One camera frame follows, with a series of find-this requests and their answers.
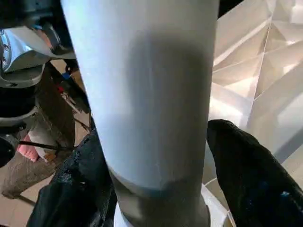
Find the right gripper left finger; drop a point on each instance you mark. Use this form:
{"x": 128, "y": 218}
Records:
{"x": 75, "y": 189}

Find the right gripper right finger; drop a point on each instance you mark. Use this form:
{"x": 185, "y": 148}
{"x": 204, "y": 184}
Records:
{"x": 255, "y": 184}

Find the white plastic table top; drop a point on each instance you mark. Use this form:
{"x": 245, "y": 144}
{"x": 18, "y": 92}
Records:
{"x": 272, "y": 71}

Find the white plastic table leg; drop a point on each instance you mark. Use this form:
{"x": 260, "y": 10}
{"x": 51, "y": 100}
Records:
{"x": 146, "y": 71}

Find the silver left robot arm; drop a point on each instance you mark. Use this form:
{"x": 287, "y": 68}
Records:
{"x": 14, "y": 61}

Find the white fabric bundle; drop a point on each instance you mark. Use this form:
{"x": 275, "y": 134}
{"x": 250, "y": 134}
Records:
{"x": 43, "y": 153}

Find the grey fabric stool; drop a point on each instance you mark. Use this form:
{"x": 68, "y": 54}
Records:
{"x": 23, "y": 175}

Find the pink padded cushion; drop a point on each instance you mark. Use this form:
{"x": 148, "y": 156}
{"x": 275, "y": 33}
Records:
{"x": 27, "y": 151}

